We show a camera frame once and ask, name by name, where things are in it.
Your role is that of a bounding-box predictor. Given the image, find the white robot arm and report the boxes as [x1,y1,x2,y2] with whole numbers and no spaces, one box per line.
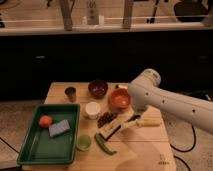
[127,68,213,134]

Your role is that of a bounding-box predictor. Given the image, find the red bowl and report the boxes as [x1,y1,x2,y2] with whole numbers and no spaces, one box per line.
[109,88,131,109]

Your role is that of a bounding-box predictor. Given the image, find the dark purple bowl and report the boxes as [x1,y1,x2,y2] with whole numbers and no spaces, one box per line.
[88,79,108,98]

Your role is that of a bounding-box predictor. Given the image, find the yellow banana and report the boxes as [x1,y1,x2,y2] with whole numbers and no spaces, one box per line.
[136,120,161,127]

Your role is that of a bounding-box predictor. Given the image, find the dark grapes bunch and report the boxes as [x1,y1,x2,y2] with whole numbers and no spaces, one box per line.
[97,112,117,128]

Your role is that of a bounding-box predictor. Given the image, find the white cup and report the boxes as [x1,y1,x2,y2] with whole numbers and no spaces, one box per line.
[85,102,101,119]

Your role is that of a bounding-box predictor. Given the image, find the green pepper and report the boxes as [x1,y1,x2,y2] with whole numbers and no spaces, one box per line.
[94,133,116,155]

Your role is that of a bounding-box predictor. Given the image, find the small green cup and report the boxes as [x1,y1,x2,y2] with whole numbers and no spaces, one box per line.
[76,135,91,151]

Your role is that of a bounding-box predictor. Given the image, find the dark metal cup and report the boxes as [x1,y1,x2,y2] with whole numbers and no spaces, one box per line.
[65,87,76,102]

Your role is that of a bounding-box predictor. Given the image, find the blue sponge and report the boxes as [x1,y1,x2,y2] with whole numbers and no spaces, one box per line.
[49,120,70,137]

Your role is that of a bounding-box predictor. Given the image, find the green plastic tray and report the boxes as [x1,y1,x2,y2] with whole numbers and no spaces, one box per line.
[16,103,81,166]

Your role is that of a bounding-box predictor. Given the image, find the orange fruit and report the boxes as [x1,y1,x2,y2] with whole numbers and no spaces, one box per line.
[39,115,53,128]

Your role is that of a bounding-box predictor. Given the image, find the white remote on stand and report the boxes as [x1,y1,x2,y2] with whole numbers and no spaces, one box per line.
[86,0,99,25]

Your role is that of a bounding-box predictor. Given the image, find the black office chair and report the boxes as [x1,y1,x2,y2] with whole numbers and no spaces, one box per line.
[173,0,208,22]

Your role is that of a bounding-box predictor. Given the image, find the black power cable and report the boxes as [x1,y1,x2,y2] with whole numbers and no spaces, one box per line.
[170,124,198,171]

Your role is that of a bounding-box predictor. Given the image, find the wooden post right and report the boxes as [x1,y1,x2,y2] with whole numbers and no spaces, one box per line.
[122,0,134,29]

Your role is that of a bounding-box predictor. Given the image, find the wooden post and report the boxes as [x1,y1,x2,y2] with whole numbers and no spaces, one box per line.
[59,0,72,31]
[122,0,134,29]

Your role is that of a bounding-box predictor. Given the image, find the wooden post left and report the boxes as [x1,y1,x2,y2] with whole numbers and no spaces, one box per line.
[59,0,72,31]

